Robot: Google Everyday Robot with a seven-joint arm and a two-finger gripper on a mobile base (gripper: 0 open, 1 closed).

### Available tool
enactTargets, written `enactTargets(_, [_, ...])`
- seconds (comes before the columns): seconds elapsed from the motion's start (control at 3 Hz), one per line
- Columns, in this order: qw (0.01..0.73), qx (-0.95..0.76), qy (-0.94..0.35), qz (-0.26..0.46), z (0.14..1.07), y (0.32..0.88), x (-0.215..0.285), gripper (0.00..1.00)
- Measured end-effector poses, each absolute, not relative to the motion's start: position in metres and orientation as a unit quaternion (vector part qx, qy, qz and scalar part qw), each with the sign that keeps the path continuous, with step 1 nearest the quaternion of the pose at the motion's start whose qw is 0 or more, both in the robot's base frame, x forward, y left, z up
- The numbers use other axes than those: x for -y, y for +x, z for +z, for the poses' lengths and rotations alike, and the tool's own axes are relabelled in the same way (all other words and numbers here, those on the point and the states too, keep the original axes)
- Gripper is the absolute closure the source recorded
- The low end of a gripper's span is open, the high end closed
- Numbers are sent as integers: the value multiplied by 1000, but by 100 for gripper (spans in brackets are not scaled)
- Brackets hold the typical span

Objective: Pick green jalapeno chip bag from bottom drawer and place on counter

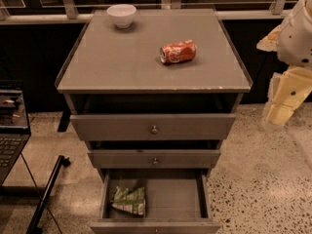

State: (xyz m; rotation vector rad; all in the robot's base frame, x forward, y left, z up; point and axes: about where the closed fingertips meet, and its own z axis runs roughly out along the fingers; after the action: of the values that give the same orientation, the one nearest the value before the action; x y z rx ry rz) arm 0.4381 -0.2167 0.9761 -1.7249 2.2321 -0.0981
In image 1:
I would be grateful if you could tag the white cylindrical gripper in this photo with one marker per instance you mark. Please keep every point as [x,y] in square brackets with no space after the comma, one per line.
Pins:
[296,39]

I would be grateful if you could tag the grey drawer cabinet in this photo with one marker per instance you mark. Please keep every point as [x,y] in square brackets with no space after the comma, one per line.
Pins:
[118,71]

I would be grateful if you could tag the white ceramic bowl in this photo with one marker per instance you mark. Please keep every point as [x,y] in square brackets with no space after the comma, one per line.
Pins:
[122,15]

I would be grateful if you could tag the green jalapeno chip bag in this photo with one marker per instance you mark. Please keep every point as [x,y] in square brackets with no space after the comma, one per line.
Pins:
[132,202]

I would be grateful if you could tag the black stand leg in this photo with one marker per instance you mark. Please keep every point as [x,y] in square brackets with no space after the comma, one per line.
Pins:
[45,195]

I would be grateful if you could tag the metal window railing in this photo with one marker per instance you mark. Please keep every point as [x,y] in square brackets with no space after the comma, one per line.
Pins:
[70,4]

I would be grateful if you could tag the grey top drawer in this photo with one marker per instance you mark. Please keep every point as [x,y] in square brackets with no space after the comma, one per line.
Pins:
[152,126]

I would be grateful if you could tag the grey bottom drawer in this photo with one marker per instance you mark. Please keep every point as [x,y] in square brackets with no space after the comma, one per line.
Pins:
[176,202]

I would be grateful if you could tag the grey drawer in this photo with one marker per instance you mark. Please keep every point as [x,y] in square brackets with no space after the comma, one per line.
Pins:
[176,202]
[154,158]
[152,126]

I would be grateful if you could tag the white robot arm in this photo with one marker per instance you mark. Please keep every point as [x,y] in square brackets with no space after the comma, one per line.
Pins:
[291,40]

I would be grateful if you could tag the black laptop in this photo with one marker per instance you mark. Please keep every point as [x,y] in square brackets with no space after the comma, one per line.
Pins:
[14,125]

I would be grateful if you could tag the crushed orange soda can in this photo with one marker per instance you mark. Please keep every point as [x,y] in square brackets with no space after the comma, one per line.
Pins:
[177,52]

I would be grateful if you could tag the grey middle drawer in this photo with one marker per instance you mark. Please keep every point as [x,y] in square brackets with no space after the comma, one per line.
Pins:
[154,158]

